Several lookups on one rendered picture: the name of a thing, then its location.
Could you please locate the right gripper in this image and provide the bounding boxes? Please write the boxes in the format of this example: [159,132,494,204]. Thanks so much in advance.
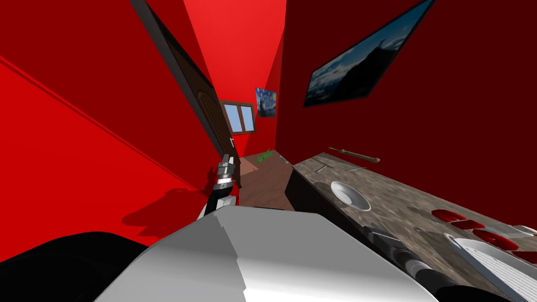
[361,225,404,254]

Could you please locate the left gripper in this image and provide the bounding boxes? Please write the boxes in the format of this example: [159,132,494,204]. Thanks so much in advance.
[216,153,235,185]

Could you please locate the brown framed window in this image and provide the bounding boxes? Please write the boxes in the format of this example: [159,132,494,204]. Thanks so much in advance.
[219,100,257,136]

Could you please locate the white bowl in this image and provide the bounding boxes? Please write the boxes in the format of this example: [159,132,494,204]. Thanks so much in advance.
[330,180,372,212]

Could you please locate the starry night painting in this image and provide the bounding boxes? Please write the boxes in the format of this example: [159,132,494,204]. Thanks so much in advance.
[255,87,277,118]

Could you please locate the dark brown door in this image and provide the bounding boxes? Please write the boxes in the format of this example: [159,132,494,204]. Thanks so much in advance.
[130,0,243,189]

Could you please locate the red slice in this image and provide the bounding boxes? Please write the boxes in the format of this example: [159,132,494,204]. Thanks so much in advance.
[472,229,520,252]
[431,208,467,223]
[450,219,486,231]

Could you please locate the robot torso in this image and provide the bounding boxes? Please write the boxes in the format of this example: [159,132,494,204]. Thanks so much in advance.
[94,204,440,302]

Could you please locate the white ribbed dish rack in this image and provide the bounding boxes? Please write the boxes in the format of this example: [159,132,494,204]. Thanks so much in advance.
[444,232,537,302]

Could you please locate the mountain landscape picture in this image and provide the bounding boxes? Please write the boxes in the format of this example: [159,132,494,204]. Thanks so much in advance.
[302,0,436,110]

